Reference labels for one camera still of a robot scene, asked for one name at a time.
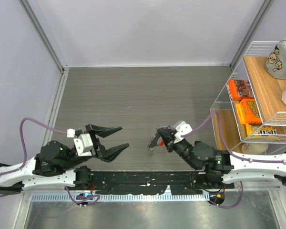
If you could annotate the orange snack box top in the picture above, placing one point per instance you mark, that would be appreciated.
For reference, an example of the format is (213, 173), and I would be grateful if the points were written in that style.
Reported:
(240, 89)

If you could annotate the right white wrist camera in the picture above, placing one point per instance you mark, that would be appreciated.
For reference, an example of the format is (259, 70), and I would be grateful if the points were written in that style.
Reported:
(181, 128)

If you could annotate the white slotted cable duct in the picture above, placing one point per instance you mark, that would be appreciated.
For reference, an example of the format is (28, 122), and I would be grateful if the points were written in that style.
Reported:
(166, 196)

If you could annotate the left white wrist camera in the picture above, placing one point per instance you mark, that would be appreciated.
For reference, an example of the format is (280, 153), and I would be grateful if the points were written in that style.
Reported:
(82, 142)

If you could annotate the orange yellow snack box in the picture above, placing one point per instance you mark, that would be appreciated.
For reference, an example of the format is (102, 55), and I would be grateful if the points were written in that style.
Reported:
(247, 112)

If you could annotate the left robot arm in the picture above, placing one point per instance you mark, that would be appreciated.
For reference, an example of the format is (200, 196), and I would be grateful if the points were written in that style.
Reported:
(58, 166)

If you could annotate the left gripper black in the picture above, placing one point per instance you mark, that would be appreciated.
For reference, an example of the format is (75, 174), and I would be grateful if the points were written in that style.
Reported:
(107, 154)

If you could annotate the grey printed pouch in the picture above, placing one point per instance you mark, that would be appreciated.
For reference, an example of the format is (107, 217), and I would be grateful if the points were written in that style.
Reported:
(276, 62)

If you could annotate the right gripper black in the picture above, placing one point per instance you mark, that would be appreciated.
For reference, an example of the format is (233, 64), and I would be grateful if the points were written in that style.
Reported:
(168, 136)

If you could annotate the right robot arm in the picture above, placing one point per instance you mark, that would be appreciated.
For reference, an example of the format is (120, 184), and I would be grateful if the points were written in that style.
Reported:
(210, 167)

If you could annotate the cream lotion bottle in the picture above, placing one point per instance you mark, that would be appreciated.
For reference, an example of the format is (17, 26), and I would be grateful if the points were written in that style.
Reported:
(254, 148)

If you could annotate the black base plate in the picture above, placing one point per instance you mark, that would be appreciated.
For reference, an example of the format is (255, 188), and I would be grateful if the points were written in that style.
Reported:
(147, 182)

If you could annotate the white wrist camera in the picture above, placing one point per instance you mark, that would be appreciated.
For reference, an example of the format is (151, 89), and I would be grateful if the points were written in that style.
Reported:
(181, 128)
(82, 142)

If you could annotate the yellow snack bag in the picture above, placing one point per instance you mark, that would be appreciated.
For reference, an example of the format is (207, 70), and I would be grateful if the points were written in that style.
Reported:
(261, 133)

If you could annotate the white wire shelf rack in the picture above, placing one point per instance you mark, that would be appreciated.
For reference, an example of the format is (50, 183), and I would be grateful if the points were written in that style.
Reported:
(267, 93)

